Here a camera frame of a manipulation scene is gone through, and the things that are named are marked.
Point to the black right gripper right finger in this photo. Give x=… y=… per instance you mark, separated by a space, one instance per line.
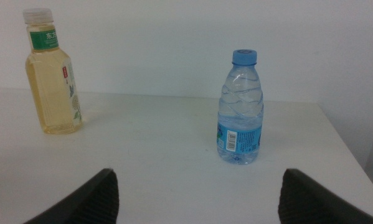
x=304 y=202

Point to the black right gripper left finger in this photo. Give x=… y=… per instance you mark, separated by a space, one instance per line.
x=96 y=202

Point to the clear water bottle blue cap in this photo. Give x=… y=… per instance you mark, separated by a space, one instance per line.
x=239 y=124

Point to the yellow tea bottle green label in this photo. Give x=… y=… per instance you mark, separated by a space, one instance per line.
x=50 y=90

